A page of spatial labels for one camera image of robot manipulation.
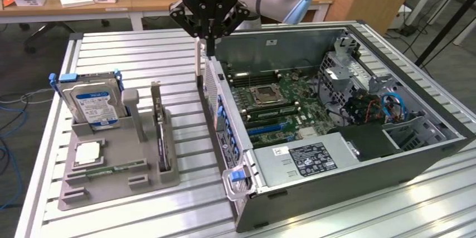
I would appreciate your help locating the Nvidia graphics card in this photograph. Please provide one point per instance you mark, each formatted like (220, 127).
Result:
(163, 137)

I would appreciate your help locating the metal CPU socket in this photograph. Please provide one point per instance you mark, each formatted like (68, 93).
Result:
(266, 94)

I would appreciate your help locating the installed RAM stick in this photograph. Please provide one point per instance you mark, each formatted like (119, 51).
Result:
(271, 113)

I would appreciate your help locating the perforated metal drive cage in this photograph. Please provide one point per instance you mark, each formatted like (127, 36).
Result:
(342, 79)

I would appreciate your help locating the wooden desk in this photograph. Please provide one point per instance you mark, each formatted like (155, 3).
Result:
(48, 12)

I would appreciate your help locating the green motherboard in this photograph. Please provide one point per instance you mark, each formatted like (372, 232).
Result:
(308, 109)

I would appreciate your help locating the black chair base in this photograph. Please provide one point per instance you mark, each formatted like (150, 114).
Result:
(40, 33)

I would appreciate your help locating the hard disk with blue caddy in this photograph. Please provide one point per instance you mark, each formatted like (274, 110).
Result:
(95, 104)

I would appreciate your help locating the blue expansion slot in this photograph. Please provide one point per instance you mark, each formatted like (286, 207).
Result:
(266, 130)

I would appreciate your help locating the silver chipset heatsink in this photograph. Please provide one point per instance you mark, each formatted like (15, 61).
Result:
(308, 132)

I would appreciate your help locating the black floor pedal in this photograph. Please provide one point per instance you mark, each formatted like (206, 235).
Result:
(408, 30)

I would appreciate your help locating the grey power supply unit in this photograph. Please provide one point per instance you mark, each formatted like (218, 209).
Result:
(275, 165)

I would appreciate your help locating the silver CPU chip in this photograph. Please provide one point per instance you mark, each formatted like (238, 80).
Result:
(88, 153)

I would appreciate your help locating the black stand pole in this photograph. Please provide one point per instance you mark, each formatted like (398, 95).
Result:
(443, 36)

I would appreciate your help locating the black plastic shroud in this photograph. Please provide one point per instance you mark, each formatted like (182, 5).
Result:
(366, 143)

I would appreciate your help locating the blue case latch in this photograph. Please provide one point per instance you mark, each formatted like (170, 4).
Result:
(238, 177)

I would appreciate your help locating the green RAM stick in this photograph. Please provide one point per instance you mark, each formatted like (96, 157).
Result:
(111, 169)

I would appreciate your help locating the metal disk bay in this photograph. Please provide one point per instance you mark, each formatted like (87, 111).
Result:
(424, 126)

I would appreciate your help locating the grey parts rack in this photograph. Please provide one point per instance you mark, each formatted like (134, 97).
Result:
(119, 190)

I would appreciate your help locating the open black PC case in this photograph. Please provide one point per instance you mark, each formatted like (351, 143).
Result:
(335, 193)

